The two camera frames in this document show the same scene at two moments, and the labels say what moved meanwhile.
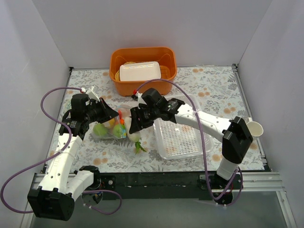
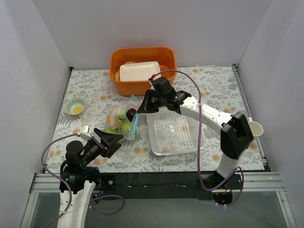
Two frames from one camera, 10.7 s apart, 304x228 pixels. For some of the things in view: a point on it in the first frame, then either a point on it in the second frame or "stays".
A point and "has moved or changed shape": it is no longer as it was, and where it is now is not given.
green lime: x=117 y=130 to x=127 y=128
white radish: x=135 y=137 to x=118 y=112
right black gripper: x=139 y=118 to x=153 y=102
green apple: x=100 y=129 has moved or changed shape
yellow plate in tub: x=117 y=75 stays
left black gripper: x=102 y=110 to x=101 y=143
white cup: x=255 y=128 stays
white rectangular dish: x=142 y=71 stays
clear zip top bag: x=115 y=127 has moved or changed shape
